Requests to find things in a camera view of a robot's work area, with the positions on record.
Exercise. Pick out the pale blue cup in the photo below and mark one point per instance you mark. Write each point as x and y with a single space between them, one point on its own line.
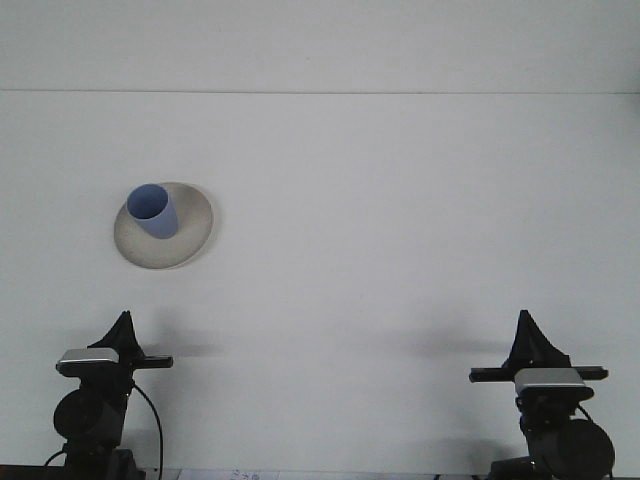
160 222

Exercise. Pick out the pale round plate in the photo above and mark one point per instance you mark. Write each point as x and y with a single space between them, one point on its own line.
192 240

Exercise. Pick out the white printed paper sheet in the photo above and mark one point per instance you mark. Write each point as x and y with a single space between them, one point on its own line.
225 475

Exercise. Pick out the pale grey camera box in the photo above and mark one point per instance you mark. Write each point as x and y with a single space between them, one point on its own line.
550 377
87 356

